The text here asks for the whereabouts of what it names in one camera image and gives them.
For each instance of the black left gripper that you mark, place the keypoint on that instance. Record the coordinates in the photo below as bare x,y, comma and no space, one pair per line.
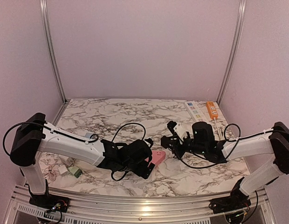
141,171

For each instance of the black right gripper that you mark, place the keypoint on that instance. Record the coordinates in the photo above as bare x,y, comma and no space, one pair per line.
175,143

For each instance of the pink triangular power strip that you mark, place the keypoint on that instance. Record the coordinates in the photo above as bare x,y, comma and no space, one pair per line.
156,158

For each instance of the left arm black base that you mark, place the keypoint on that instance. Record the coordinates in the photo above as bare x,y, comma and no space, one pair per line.
49,201

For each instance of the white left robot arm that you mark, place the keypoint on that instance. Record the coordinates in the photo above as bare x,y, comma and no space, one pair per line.
38,135

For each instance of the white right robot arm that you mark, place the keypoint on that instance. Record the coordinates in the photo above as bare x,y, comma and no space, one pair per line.
273,141

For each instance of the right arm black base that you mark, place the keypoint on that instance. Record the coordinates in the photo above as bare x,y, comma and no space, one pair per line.
236,200

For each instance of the green plug adapter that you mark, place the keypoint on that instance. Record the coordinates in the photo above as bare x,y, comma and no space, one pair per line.
75,171

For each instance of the light blue plug adapter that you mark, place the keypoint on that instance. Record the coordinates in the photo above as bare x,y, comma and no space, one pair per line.
89,135

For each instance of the white multicolour power strip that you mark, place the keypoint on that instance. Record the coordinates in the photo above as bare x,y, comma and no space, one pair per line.
194,111

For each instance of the orange power strip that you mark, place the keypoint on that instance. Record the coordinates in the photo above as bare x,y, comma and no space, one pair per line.
212,110

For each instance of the white cube adapter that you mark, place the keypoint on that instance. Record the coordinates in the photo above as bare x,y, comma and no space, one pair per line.
66,160

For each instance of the aluminium front rail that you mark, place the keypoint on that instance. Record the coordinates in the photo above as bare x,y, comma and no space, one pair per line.
100,209

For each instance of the right aluminium frame post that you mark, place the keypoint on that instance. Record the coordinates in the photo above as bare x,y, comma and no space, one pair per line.
233,51

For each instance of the aluminium frame post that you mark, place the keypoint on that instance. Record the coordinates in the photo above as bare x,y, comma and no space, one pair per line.
51,52
233,51

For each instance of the left aluminium frame post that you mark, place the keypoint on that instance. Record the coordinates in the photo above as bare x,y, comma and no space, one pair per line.
51,52

